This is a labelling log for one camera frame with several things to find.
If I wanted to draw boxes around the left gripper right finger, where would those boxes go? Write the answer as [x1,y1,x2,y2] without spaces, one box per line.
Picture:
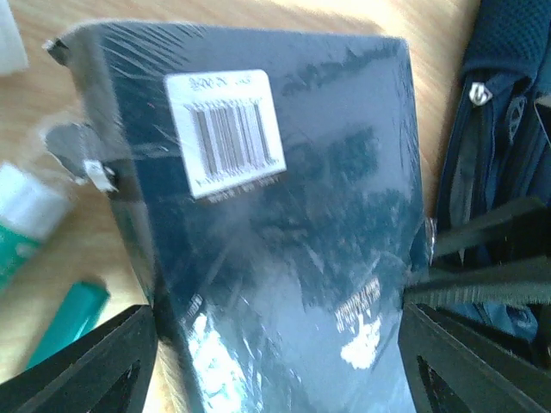
[399,304,550,412]

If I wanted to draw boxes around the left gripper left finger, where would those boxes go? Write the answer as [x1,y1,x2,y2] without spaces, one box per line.
[1,305,158,412]

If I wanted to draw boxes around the navy blue backpack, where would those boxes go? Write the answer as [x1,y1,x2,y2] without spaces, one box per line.
[404,0,551,371]

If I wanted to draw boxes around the dark blue notebook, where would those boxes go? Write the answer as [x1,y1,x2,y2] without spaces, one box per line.
[45,20,428,412]

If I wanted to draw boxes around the green capped white pen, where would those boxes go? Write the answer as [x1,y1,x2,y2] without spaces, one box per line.
[25,281,110,370]

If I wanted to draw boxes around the green whiteboard marker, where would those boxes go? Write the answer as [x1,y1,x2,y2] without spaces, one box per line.
[1,163,72,289]

